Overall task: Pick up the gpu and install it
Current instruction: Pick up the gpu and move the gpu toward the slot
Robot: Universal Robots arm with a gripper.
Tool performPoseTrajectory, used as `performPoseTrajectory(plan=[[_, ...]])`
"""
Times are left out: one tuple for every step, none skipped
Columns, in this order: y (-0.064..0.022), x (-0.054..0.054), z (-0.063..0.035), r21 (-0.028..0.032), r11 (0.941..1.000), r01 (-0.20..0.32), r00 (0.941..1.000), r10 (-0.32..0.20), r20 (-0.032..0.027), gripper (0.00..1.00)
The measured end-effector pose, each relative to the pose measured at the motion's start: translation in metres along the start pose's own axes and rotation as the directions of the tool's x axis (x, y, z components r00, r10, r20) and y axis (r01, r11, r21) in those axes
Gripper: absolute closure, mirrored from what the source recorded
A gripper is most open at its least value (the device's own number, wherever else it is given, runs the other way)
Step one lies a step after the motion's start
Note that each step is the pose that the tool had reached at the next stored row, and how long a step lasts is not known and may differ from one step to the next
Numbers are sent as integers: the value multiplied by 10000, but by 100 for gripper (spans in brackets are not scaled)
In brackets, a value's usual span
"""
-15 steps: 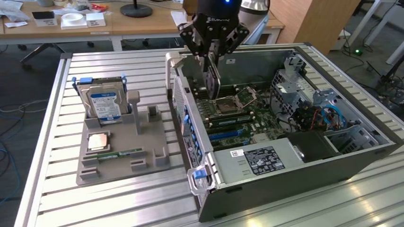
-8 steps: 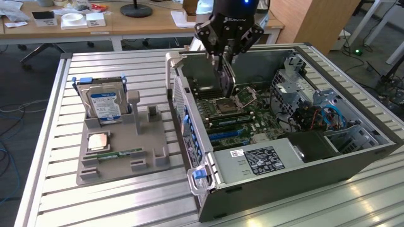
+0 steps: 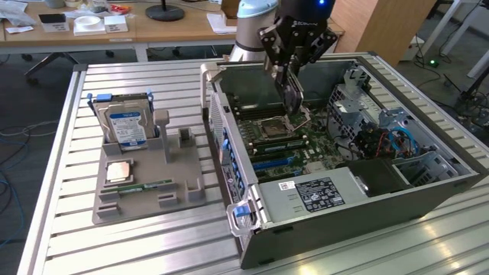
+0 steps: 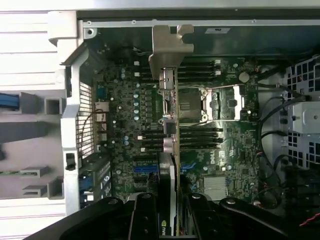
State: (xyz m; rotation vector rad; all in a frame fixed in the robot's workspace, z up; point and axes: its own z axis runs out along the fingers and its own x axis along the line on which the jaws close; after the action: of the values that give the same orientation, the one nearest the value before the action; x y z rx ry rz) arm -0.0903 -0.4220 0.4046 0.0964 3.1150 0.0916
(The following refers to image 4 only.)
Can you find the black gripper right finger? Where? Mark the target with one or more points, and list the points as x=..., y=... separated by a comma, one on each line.
x=202, y=217

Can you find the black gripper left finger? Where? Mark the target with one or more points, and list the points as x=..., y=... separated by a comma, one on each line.
x=145, y=217

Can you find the silver chipset heatsink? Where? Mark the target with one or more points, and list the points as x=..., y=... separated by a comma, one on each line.
x=215, y=187

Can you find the blue expansion slot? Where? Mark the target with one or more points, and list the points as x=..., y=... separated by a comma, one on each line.
x=145, y=168

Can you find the green motherboard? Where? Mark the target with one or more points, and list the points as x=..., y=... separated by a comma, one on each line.
x=237, y=150

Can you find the metal socket cover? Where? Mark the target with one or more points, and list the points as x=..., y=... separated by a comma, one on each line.
x=225, y=102

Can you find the open grey PC case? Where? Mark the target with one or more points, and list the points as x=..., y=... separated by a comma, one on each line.
x=72, y=120

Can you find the green RAM stick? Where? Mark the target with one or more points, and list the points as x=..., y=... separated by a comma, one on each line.
x=10, y=173

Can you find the round silver battery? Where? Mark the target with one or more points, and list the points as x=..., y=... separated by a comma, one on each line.
x=244, y=77

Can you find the perforated silver drive cage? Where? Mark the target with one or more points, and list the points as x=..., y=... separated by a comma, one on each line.
x=307, y=112

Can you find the grey parts rack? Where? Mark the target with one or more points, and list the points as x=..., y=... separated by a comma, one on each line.
x=32, y=102

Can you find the hard disk in blue caddy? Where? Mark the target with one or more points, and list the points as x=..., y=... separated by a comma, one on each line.
x=8, y=102

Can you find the small case sticker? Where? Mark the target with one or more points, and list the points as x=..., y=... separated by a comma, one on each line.
x=217, y=30

